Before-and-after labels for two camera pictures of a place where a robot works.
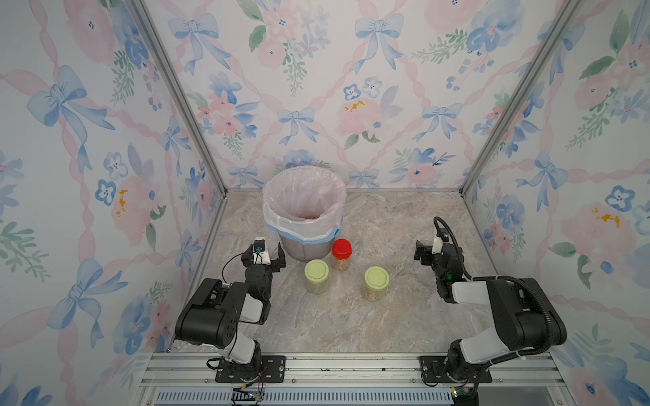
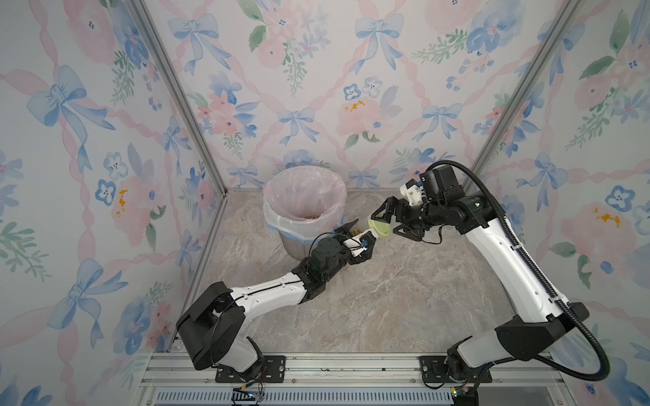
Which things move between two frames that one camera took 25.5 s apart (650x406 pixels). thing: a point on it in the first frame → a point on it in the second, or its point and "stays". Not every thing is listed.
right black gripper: (420, 249) → (412, 233)
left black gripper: (276, 264) → (338, 240)
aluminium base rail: (355, 380) stays
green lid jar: (376, 282) → (382, 229)
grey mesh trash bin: (305, 252) stays
